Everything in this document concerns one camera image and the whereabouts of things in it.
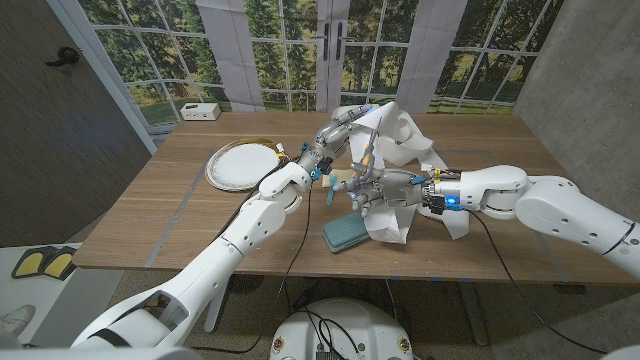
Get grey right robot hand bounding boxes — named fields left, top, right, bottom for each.
left=332, top=168, right=429, bottom=219

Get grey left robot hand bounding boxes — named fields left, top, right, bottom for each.
left=298, top=104, right=374, bottom=174

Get white receipt paper strip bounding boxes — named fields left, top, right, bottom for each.
left=332, top=101, right=471, bottom=245

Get grey orange scissors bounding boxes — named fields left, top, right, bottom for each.
left=347, top=117, right=384, bottom=194

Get yellow sponge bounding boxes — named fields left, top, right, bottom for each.
left=322, top=168, right=357, bottom=189

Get teal soapbox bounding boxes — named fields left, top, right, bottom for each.
left=321, top=210, right=373, bottom=254

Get gold rimmed paper plate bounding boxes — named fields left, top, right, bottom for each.
left=204, top=137, right=287, bottom=192

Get white power box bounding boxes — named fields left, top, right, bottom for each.
left=179, top=102, right=222, bottom=122

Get white robot torso base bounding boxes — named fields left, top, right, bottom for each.
left=269, top=298, right=415, bottom=360

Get grey table leg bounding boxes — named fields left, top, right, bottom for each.
left=457, top=281, right=490, bottom=347

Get dark round floor fan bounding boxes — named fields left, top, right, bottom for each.
left=230, top=273, right=265, bottom=295

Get printed window backdrop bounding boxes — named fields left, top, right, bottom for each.
left=47, top=0, right=566, bottom=151

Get white table leg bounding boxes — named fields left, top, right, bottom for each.
left=203, top=279, right=234, bottom=334

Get yellow black foot pad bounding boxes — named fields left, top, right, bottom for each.
left=10, top=247, right=59, bottom=280
left=42, top=245, right=79, bottom=281

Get white sneaker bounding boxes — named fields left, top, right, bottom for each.
left=0, top=304, right=36, bottom=337

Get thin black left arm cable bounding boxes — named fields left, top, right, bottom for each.
left=192, top=187, right=314, bottom=355

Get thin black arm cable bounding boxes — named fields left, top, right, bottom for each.
left=467, top=209, right=609, bottom=356
left=192, top=187, right=314, bottom=355

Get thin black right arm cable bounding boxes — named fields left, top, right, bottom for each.
left=467, top=209, right=609, bottom=356

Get black torso cable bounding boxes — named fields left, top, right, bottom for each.
left=294, top=307, right=364, bottom=360

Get black door handle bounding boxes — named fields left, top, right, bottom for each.
left=44, top=46, right=80, bottom=68

